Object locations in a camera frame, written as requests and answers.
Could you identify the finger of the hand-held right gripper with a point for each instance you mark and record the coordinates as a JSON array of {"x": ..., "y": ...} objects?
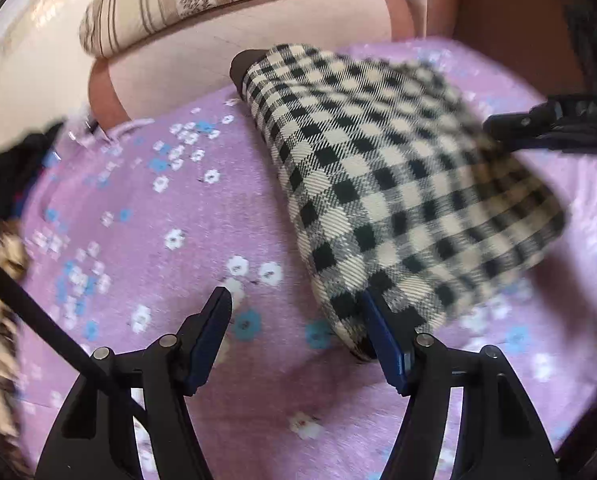
[{"x": 543, "y": 122}]

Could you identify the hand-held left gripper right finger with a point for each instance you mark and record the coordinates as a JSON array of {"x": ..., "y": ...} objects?
[{"x": 384, "y": 336}]

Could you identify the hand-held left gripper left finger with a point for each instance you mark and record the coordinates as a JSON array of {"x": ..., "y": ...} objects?
[{"x": 209, "y": 331}]

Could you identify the black beige checkered coat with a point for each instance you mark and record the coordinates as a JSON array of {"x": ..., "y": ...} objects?
[{"x": 393, "y": 185}]

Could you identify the purple floral bed sheet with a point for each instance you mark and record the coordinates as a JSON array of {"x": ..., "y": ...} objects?
[{"x": 178, "y": 220}]

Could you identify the clear plastic wrap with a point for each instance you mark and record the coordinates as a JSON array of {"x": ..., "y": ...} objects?
[{"x": 89, "y": 127}]

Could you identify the black fuzzy garment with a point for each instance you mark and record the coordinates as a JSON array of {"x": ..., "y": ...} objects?
[{"x": 13, "y": 170}]

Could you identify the pink sofa backrest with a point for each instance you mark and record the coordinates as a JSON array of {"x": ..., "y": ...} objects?
[{"x": 188, "y": 70}]

